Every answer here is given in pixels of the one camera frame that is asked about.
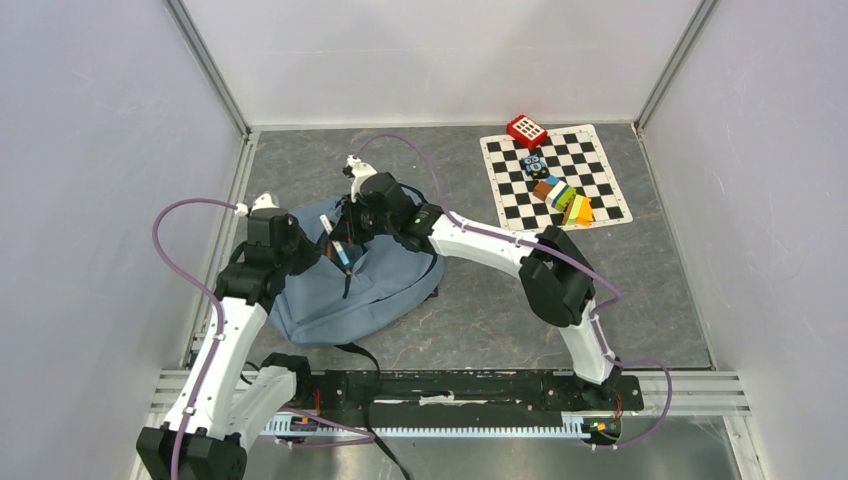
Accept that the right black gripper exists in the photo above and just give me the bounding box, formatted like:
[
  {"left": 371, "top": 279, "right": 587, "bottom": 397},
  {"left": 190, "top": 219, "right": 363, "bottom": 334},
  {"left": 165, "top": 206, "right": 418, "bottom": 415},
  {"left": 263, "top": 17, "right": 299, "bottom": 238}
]
[{"left": 331, "top": 193, "right": 396, "bottom": 247}]

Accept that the white blue pen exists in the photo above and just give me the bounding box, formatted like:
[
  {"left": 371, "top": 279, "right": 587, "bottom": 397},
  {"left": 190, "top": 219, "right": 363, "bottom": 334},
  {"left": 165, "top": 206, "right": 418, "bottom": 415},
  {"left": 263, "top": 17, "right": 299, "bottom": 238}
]
[{"left": 319, "top": 214, "right": 352, "bottom": 272}]

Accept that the blue student backpack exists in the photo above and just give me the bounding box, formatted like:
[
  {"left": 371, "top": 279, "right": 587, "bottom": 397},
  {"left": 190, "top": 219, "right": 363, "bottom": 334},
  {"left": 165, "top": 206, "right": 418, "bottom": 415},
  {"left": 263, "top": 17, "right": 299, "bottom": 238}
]
[{"left": 268, "top": 185, "right": 446, "bottom": 480}]

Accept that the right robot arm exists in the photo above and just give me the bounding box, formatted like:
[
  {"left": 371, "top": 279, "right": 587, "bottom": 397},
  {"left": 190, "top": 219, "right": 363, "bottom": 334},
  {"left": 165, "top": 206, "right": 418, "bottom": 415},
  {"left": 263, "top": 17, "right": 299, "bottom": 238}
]
[{"left": 330, "top": 164, "right": 621, "bottom": 408}]

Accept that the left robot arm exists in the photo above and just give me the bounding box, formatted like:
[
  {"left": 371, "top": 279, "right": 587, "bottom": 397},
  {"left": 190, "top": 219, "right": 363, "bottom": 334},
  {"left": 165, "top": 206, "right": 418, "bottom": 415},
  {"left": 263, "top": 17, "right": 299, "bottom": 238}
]
[{"left": 136, "top": 208, "right": 320, "bottom": 479}]

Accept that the blue robot toy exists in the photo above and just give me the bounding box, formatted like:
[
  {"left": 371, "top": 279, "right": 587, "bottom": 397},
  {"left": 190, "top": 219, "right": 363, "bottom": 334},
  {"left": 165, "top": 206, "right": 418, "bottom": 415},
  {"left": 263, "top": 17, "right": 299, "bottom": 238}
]
[{"left": 521, "top": 155, "right": 550, "bottom": 180}]

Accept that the red calculator toy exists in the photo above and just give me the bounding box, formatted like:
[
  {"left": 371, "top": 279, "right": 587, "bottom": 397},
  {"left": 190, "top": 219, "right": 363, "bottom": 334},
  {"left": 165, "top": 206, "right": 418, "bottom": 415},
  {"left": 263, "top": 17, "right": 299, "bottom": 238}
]
[{"left": 506, "top": 114, "right": 549, "bottom": 151}]

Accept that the colourful block stack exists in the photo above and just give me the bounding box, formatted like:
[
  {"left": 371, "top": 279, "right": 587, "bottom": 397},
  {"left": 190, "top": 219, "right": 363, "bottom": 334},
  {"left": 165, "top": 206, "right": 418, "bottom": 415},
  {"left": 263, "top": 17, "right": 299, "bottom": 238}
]
[{"left": 532, "top": 176, "right": 577, "bottom": 212}]

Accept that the orange yellow block toy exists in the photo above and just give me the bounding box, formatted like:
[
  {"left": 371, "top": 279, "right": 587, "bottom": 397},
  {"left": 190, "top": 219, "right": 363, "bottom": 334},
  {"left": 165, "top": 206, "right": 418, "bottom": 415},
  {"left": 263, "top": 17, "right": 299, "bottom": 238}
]
[{"left": 563, "top": 195, "right": 594, "bottom": 227}]

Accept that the checkered chess board mat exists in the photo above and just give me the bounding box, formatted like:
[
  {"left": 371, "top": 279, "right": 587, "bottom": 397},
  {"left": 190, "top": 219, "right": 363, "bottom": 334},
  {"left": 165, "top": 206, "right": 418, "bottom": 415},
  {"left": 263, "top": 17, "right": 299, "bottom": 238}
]
[{"left": 479, "top": 124, "right": 633, "bottom": 231}]

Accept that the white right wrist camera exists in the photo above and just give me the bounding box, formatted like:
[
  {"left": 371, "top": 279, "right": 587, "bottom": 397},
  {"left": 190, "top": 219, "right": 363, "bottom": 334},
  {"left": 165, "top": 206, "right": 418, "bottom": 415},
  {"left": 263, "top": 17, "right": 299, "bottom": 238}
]
[{"left": 342, "top": 154, "right": 378, "bottom": 203}]

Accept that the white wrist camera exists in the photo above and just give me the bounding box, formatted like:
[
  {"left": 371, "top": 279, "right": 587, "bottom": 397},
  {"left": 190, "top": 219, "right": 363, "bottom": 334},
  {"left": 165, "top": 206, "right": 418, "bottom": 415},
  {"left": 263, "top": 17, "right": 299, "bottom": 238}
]
[
  {"left": 234, "top": 192, "right": 280, "bottom": 217},
  {"left": 342, "top": 154, "right": 378, "bottom": 203}
]

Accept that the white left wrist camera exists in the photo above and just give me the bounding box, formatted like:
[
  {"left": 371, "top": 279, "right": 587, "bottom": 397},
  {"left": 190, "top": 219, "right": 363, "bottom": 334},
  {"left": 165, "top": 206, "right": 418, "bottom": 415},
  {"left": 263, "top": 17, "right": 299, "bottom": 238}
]
[{"left": 234, "top": 192, "right": 280, "bottom": 217}]

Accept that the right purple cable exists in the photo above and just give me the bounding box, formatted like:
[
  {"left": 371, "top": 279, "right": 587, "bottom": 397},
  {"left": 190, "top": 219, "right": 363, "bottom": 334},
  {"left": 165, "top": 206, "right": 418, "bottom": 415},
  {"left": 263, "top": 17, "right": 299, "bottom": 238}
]
[{"left": 354, "top": 134, "right": 674, "bottom": 452}]

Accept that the purple cable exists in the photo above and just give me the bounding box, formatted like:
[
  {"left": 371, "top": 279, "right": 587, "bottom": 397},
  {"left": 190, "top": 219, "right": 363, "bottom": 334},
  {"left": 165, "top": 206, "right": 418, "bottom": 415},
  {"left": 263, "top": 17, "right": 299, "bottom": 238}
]
[
  {"left": 151, "top": 197, "right": 378, "bottom": 480},
  {"left": 354, "top": 134, "right": 674, "bottom": 452}
]

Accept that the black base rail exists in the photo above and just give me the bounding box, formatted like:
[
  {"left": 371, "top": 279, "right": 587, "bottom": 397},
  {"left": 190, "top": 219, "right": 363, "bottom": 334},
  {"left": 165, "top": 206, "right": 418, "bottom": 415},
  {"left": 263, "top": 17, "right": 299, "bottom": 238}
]
[{"left": 286, "top": 370, "right": 645, "bottom": 430}]

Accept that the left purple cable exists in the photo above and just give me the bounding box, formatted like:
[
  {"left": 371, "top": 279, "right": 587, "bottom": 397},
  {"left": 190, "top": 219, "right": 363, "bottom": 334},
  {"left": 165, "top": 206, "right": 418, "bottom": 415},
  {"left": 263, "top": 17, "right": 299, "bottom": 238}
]
[{"left": 151, "top": 197, "right": 378, "bottom": 480}]

